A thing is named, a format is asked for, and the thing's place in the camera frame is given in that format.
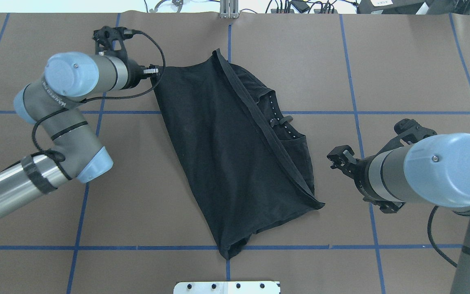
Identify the black printed t-shirt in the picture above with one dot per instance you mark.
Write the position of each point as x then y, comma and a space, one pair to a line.
247, 166

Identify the orange black power strip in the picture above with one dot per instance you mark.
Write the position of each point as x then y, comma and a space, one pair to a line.
301, 7

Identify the black box with label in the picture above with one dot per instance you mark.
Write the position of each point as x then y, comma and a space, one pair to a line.
390, 7

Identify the aluminium frame post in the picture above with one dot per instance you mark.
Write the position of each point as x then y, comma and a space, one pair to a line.
229, 9

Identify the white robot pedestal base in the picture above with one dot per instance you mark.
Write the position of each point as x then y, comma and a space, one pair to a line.
228, 287

